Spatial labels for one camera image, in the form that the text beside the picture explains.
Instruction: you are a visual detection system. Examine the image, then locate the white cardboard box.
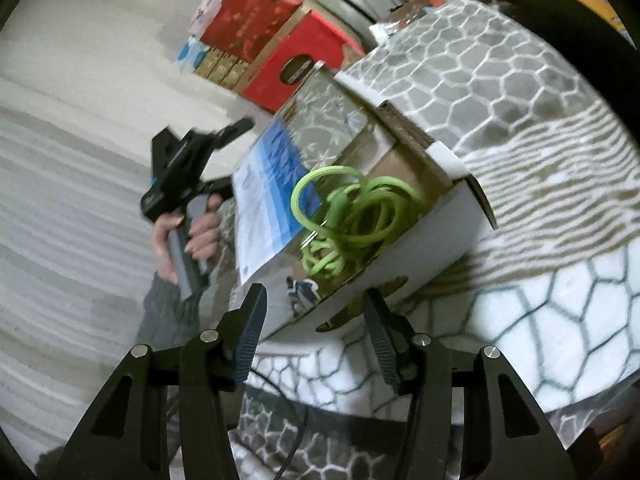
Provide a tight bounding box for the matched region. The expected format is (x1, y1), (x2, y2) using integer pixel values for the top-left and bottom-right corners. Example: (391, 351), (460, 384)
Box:
(235, 60), (498, 341)

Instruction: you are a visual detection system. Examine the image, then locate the tan tissue box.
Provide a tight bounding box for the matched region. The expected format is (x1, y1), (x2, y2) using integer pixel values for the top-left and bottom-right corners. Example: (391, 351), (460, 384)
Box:
(211, 55), (239, 84)
(226, 60), (255, 90)
(194, 49), (223, 78)

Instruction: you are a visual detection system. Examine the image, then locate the pack of blue face masks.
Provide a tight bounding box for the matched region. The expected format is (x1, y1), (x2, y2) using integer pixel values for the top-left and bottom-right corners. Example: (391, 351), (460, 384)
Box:
(231, 115), (323, 286)

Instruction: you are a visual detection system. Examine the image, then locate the open box with clutter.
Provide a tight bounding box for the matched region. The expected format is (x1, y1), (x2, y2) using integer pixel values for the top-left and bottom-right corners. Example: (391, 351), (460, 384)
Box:
(370, 0), (461, 41)

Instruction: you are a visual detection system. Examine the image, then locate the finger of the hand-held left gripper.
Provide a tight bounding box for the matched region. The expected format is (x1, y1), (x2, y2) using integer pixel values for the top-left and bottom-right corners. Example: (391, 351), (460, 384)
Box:
(201, 178), (236, 198)
(215, 117), (255, 150)

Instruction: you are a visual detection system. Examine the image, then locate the green cord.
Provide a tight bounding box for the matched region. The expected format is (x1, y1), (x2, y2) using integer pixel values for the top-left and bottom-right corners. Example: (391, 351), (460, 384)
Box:
(290, 166), (428, 278)

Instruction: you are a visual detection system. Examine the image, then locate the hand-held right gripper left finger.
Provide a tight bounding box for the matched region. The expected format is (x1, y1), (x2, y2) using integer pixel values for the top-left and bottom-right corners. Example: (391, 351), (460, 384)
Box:
(40, 282), (268, 480)

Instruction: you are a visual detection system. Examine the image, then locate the red gift box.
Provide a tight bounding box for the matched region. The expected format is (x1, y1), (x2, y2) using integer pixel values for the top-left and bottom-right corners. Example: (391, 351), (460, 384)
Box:
(200, 0), (303, 63)

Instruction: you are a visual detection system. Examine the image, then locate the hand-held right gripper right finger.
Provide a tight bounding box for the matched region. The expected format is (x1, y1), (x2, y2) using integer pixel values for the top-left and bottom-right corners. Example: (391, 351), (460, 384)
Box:
(364, 289), (581, 480)

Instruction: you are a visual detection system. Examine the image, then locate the pink tissue pack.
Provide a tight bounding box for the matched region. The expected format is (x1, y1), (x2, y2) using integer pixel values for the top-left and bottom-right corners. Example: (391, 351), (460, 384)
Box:
(189, 0), (226, 31)

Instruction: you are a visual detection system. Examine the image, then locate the grey and white patterned blanket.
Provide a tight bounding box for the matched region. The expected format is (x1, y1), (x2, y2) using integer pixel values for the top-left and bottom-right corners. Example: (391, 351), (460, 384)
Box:
(220, 0), (640, 480)

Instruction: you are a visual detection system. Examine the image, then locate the black cable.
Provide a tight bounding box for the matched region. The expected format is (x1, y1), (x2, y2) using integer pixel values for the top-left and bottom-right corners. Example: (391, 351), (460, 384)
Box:
(272, 370), (308, 480)

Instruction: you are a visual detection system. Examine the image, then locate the red gift bag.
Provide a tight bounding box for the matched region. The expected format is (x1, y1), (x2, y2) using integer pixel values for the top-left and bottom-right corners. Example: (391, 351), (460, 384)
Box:
(242, 10), (366, 113)

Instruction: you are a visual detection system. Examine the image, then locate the person's left forearm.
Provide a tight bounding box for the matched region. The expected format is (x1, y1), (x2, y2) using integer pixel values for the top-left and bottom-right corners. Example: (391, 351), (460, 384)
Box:
(135, 272), (211, 351)

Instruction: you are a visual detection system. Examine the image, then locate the person's left hand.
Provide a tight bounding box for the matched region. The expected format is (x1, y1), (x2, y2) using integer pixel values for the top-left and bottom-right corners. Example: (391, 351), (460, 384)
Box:
(152, 194), (224, 283)

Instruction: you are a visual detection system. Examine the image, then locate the blue tissue pack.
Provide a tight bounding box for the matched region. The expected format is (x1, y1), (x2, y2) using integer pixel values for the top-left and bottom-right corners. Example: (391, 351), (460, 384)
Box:
(174, 37), (211, 73)

